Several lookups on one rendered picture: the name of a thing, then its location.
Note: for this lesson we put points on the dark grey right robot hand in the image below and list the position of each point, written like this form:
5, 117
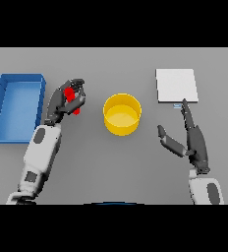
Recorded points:
196, 141

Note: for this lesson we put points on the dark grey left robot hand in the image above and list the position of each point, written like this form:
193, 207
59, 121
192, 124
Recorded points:
58, 105

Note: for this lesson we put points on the red beaker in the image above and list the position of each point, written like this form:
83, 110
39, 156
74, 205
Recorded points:
69, 94

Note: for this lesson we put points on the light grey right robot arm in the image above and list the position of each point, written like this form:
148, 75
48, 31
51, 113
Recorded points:
204, 192

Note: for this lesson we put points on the pale square scale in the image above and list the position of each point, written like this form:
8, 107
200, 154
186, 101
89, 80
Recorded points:
176, 85

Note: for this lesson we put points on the yellow bowl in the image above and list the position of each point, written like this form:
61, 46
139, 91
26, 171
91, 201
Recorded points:
122, 118

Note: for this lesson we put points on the blue tray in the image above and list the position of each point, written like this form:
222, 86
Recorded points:
17, 108

